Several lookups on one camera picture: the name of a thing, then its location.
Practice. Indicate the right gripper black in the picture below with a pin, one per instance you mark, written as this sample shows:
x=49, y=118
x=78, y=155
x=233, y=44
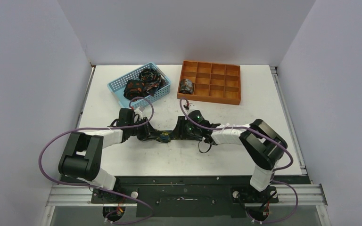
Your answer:
x=178, y=132

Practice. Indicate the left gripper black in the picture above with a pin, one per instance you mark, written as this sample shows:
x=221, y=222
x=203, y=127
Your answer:
x=148, y=133

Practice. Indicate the blue yellow floral tie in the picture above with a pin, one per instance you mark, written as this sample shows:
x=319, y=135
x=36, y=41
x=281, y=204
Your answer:
x=164, y=136

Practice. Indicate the orange wooden compartment tray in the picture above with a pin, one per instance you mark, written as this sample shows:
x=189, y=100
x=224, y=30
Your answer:
x=213, y=82

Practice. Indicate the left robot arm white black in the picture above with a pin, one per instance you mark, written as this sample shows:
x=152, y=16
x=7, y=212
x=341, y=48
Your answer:
x=81, y=158

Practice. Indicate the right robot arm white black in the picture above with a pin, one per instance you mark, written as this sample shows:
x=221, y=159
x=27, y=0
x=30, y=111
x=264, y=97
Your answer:
x=265, y=146

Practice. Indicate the rolled dark patterned tie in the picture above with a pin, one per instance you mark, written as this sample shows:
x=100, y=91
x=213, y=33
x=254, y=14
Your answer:
x=186, y=87

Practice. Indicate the black orange patterned tie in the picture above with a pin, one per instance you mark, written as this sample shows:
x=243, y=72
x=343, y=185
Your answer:
x=135, y=88

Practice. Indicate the dark patterned tie in basket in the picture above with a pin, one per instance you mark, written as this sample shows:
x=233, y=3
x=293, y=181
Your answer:
x=152, y=80

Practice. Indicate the blue plastic basket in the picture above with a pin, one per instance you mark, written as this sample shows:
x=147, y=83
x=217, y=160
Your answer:
x=117, y=86

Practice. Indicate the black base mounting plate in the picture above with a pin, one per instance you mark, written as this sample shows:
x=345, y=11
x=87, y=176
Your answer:
x=181, y=196

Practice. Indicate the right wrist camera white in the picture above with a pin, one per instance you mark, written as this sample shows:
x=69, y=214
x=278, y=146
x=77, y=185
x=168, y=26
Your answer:
x=187, y=108

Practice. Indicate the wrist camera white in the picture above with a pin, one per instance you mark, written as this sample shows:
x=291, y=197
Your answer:
x=139, y=111
x=187, y=108

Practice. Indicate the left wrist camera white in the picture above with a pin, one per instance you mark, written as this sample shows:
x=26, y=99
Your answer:
x=139, y=111

